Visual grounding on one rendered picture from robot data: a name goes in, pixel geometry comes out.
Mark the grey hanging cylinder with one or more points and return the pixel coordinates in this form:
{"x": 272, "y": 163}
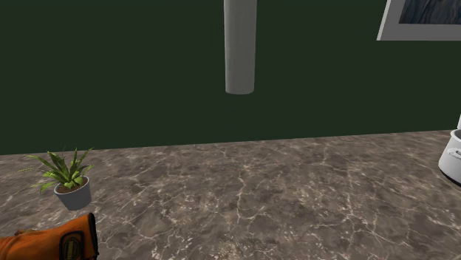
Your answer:
{"x": 239, "y": 46}

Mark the green plant in grey pot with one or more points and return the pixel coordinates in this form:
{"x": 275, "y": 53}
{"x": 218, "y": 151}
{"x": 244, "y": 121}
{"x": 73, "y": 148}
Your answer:
{"x": 74, "y": 194}

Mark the orange work glove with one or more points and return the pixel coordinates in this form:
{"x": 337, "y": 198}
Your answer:
{"x": 39, "y": 243}

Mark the white cooking pot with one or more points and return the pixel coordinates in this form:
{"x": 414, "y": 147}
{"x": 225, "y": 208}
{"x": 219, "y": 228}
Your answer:
{"x": 452, "y": 162}

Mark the white framed wall picture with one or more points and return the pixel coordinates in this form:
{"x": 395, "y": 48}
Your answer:
{"x": 421, "y": 30}

